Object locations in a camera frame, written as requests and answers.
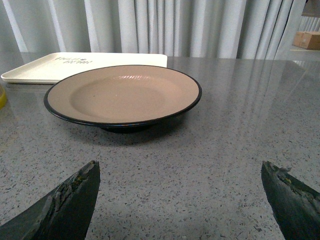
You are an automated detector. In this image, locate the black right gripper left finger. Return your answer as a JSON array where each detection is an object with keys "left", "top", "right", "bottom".
[{"left": 0, "top": 161, "right": 100, "bottom": 240}]

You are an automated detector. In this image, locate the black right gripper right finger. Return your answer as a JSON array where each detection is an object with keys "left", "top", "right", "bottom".
[{"left": 261, "top": 161, "right": 320, "bottom": 240}]

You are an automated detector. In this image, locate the beige plate with black rim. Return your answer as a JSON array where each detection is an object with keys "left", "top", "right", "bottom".
[{"left": 43, "top": 65, "right": 202, "bottom": 132}]

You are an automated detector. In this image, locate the white rectangular tray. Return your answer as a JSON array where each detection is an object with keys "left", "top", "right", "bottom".
[{"left": 1, "top": 52, "right": 168, "bottom": 84}]

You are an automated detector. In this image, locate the yellow rimmed wooden steamer basket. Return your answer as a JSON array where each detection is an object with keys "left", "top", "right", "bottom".
[{"left": 0, "top": 85, "right": 8, "bottom": 109}]

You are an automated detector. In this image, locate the brown cardboard box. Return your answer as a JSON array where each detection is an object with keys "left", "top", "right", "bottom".
[{"left": 292, "top": 31, "right": 320, "bottom": 50}]

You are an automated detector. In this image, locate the grey pleated curtain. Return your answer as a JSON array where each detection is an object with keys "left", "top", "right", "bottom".
[{"left": 0, "top": 0, "right": 320, "bottom": 60}]

